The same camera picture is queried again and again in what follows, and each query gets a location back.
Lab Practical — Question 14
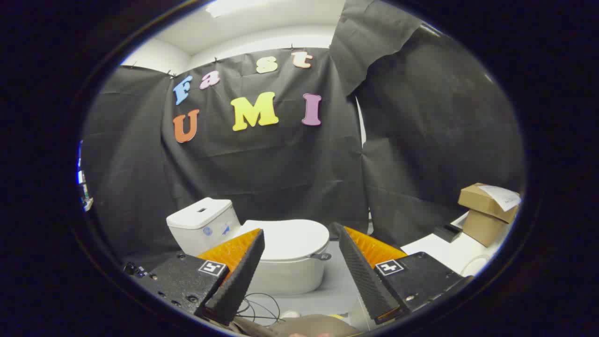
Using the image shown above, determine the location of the plain brown cardboard box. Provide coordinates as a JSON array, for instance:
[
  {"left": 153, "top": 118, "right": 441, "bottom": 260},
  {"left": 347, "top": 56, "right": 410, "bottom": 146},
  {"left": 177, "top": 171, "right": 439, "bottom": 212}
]
[{"left": 462, "top": 210, "right": 508, "bottom": 248}]

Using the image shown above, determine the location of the small black box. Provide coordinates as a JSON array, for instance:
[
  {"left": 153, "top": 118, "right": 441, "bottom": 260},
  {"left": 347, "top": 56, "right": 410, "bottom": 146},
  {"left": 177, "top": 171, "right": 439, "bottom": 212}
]
[{"left": 433, "top": 224, "right": 464, "bottom": 243}]

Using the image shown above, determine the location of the white toilet lid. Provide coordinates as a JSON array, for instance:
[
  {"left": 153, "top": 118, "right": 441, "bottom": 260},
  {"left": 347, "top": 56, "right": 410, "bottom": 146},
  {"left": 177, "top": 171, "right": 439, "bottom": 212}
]
[{"left": 241, "top": 219, "right": 332, "bottom": 263}]

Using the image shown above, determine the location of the black backdrop cloth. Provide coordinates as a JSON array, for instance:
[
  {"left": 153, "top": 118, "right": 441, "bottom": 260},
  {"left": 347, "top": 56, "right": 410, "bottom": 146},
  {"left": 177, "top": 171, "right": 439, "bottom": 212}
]
[{"left": 80, "top": 0, "right": 526, "bottom": 263}]

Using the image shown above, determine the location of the black cable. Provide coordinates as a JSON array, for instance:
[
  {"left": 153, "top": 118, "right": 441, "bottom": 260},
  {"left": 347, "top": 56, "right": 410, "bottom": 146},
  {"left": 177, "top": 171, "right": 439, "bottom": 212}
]
[{"left": 235, "top": 293, "right": 281, "bottom": 324}]

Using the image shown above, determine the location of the white low table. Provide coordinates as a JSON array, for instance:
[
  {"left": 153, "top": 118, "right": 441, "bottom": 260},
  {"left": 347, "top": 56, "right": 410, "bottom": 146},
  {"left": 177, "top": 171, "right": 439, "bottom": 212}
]
[{"left": 402, "top": 211, "right": 511, "bottom": 278}]

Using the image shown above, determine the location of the brown cardboard box with label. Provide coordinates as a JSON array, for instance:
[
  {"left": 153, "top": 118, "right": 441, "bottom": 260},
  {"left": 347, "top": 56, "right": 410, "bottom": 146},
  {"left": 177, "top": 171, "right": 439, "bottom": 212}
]
[{"left": 458, "top": 183, "right": 521, "bottom": 224}]

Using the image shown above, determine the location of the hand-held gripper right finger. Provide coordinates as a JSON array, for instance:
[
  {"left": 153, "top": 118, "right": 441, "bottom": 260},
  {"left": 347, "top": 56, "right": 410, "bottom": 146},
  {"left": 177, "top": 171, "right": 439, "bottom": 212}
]
[{"left": 336, "top": 224, "right": 474, "bottom": 325}]

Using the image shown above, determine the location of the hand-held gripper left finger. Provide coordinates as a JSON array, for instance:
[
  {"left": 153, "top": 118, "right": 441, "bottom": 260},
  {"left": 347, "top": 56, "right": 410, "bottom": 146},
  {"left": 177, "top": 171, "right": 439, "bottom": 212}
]
[{"left": 136, "top": 228, "right": 265, "bottom": 326}]

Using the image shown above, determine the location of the small black device with cables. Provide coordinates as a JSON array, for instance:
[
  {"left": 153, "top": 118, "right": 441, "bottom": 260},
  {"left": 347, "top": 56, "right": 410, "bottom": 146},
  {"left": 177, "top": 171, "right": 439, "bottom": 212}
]
[{"left": 123, "top": 262, "right": 159, "bottom": 280}]

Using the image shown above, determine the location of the white rack with clutter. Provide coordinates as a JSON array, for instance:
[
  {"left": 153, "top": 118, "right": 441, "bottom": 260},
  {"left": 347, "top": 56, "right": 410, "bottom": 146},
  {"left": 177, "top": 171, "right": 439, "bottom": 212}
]
[{"left": 77, "top": 140, "right": 94, "bottom": 212}]

